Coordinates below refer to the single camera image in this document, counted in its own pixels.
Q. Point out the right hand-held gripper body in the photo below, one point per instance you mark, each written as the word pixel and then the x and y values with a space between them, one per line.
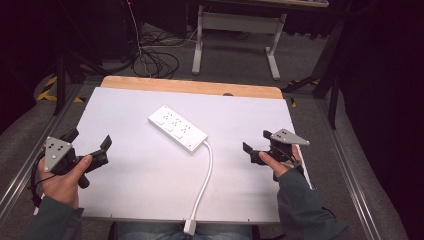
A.
pixel 282 146

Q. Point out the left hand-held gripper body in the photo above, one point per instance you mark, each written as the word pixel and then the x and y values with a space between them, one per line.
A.
pixel 56 154

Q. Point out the person's right hand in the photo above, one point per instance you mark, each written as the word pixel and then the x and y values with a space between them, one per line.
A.
pixel 283 168

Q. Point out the person's left hand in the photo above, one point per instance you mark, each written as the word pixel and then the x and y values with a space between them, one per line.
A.
pixel 61 186

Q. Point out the yellow black floor tape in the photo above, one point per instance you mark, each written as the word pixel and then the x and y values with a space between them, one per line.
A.
pixel 48 95

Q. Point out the white table cover sheet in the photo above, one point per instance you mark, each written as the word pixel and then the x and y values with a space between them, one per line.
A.
pixel 140 186

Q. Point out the black tripod stand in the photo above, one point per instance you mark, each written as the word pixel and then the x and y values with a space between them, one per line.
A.
pixel 61 76

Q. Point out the white power strip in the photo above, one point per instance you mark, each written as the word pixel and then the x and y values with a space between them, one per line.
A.
pixel 176 128

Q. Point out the black metal stand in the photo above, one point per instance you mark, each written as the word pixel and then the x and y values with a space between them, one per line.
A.
pixel 330 83

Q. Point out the white plug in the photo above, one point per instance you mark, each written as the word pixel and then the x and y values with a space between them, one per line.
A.
pixel 189 227

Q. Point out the person's legs in jeans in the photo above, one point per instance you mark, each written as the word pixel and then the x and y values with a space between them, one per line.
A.
pixel 156 232

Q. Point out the wooden desk top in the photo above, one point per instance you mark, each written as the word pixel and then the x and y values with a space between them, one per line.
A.
pixel 286 2

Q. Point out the metal floor rail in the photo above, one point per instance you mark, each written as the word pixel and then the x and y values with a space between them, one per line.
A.
pixel 350 173
pixel 30 156

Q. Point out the white metal desk frame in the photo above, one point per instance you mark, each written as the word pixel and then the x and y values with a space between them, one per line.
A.
pixel 238 23

